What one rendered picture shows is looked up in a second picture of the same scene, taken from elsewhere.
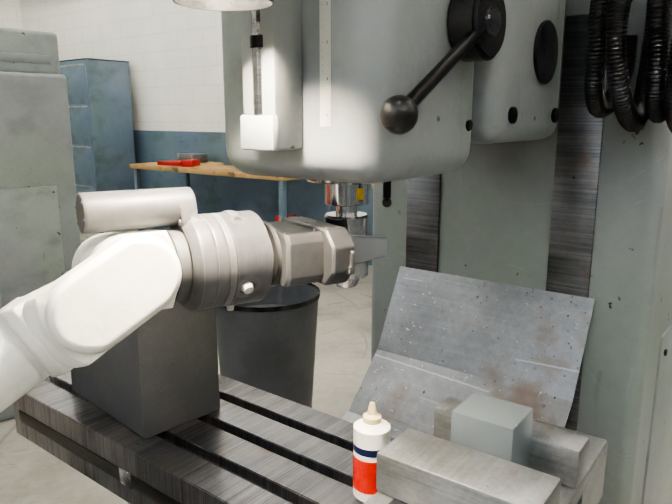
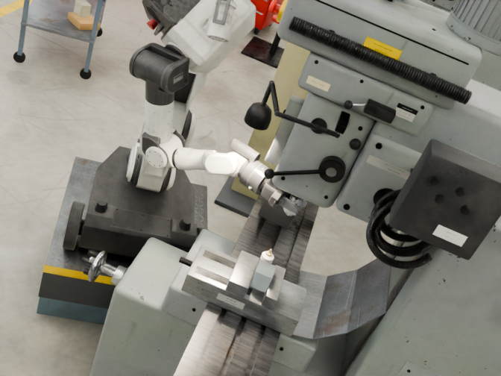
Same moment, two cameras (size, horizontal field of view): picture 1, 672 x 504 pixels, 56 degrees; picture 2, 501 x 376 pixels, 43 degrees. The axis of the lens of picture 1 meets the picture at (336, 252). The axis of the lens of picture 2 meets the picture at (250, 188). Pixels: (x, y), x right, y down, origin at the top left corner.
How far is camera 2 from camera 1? 1.58 m
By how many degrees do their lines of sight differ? 54
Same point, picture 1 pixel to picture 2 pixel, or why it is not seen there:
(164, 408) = (268, 211)
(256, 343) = not seen: hidden behind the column
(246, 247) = (253, 177)
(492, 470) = (244, 274)
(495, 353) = (361, 301)
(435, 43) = (312, 165)
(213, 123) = not seen: outside the picture
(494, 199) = not seen: hidden behind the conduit
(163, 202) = (247, 153)
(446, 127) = (311, 190)
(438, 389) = (343, 295)
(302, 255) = (266, 192)
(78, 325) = (208, 164)
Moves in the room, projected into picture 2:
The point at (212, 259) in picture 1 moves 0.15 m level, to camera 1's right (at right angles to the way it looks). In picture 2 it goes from (244, 174) to (262, 206)
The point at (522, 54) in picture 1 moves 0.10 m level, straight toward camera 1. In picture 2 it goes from (363, 192) to (329, 184)
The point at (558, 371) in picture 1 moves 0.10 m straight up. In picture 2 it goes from (356, 321) to (370, 299)
